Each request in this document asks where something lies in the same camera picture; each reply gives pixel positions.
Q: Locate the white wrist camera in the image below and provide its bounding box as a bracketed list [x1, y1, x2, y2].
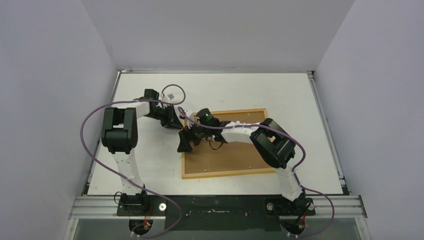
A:
[178, 108, 195, 129]
[160, 93, 175, 105]

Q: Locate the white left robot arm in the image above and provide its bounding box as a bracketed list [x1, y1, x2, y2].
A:
[101, 89, 183, 216]

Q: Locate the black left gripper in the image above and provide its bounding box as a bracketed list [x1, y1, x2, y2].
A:
[145, 104, 184, 130]

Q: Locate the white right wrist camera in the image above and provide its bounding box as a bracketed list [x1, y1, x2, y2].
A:
[178, 108, 195, 129]

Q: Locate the aluminium front rail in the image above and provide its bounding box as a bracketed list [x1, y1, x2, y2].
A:
[69, 195, 368, 219]

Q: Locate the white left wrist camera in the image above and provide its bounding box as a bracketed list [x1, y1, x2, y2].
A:
[160, 93, 175, 105]

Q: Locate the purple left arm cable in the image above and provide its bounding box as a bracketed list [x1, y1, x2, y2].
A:
[80, 83, 187, 240]

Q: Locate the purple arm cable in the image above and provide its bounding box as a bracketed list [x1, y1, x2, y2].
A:
[80, 83, 187, 240]
[177, 106, 335, 239]

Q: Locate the brown cardboard backing board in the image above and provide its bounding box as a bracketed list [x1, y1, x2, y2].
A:
[184, 111, 274, 175]

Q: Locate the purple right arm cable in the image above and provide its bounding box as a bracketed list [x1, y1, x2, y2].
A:
[177, 106, 335, 239]

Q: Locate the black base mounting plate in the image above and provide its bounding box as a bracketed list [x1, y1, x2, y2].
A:
[115, 194, 316, 235]

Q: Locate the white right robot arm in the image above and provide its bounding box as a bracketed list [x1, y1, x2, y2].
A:
[177, 107, 303, 215]

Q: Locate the yellow wooden picture frame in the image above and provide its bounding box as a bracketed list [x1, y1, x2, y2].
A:
[180, 108, 277, 180]

